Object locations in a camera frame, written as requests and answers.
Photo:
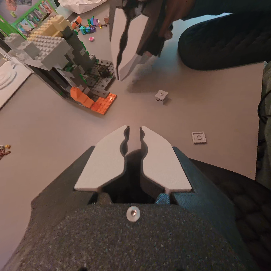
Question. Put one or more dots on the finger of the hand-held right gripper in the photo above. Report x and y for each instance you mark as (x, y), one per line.
(117, 31)
(135, 42)

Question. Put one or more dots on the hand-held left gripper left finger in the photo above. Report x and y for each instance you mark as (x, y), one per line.
(99, 169)

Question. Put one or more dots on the person's right forearm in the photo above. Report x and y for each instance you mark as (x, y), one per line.
(222, 5)

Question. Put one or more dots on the person's green sweatshirt torso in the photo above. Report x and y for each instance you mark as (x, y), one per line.
(265, 148)

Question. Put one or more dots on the green toy set box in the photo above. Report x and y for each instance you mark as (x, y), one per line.
(25, 19)

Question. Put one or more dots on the toy brick building model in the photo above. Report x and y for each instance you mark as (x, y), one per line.
(48, 46)

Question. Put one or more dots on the pale square toy tile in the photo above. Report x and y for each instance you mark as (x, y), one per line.
(162, 96)

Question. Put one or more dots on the white paper bag pile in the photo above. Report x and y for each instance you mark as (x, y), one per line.
(84, 5)

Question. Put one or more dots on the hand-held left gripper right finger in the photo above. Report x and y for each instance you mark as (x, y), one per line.
(165, 169)

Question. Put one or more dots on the grey desk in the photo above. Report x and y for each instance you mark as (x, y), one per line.
(63, 137)

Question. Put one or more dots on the grey square toy tile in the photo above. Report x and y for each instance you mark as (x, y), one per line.
(199, 137)

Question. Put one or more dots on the heap of colourful toy pieces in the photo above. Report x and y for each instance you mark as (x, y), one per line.
(89, 28)

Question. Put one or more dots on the white rounded board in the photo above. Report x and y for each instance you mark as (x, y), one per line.
(8, 84)

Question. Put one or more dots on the person's right hand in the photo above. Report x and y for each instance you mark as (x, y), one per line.
(177, 8)

